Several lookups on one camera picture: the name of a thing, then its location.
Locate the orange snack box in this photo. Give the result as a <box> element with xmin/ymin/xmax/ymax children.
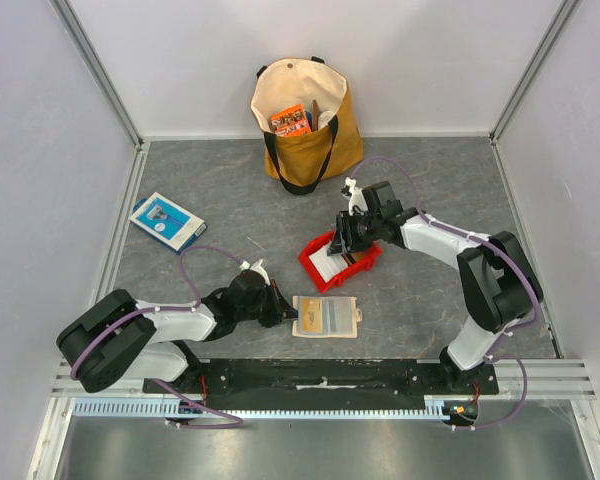
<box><xmin>270</xmin><ymin>104</ymin><xmax>312</xmax><ymax>137</ymax></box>

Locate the white card stack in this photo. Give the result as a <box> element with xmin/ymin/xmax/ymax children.
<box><xmin>309</xmin><ymin>245</ymin><xmax>349</xmax><ymax>283</ymax></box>

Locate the red plastic bin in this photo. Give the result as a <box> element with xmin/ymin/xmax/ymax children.
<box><xmin>298</xmin><ymin>230</ymin><xmax>383</xmax><ymax>293</ymax></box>

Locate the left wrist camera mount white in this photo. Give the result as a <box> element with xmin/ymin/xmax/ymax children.
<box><xmin>239</xmin><ymin>258</ymin><xmax>271</xmax><ymax>285</ymax></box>

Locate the white cable duct rail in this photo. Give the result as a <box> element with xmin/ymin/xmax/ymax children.
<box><xmin>73</xmin><ymin>397</ymin><xmax>450</xmax><ymax>421</ymax></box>

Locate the white item in bag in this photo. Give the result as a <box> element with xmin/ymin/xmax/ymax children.
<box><xmin>317</xmin><ymin>110</ymin><xmax>336</xmax><ymax>130</ymax></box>

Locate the beige leather card holder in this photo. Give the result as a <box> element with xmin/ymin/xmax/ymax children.
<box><xmin>292</xmin><ymin>296</ymin><xmax>363</xmax><ymax>339</ymax></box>

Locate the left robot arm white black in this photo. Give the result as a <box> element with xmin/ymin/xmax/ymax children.
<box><xmin>56</xmin><ymin>269</ymin><xmax>298</xmax><ymax>393</ymax></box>

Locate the brown item in bag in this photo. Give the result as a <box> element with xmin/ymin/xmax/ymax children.
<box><xmin>308</xmin><ymin>100</ymin><xmax>320</xmax><ymax>131</ymax></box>

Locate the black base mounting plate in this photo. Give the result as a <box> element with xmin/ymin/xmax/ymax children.
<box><xmin>169</xmin><ymin>359</ymin><xmax>499</xmax><ymax>411</ymax></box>

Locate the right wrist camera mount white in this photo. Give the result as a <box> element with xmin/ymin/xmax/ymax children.
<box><xmin>341</xmin><ymin>177</ymin><xmax>368</xmax><ymax>215</ymax></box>

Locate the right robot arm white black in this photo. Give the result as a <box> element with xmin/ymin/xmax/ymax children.
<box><xmin>326</xmin><ymin>178</ymin><xmax>543</xmax><ymax>394</ymax></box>

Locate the blue razor package box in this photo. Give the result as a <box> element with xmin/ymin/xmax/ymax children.
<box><xmin>129</xmin><ymin>192</ymin><xmax>207</xmax><ymax>254</ymax></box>

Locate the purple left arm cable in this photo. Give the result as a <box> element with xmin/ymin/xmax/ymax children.
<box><xmin>69</xmin><ymin>244</ymin><xmax>246</xmax><ymax>431</ymax></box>

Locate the mustard canvas tote bag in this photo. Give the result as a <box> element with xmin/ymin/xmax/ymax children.
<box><xmin>250</xmin><ymin>57</ymin><xmax>364</xmax><ymax>196</ymax></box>

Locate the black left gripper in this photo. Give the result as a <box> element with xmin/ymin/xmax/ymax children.
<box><xmin>237</xmin><ymin>279</ymin><xmax>300</xmax><ymax>328</ymax></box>

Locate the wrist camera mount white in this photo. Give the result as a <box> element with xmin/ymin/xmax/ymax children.
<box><xmin>239</xmin><ymin>258</ymin><xmax>271</xmax><ymax>285</ymax></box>
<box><xmin>341</xmin><ymin>177</ymin><xmax>368</xmax><ymax>215</ymax></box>

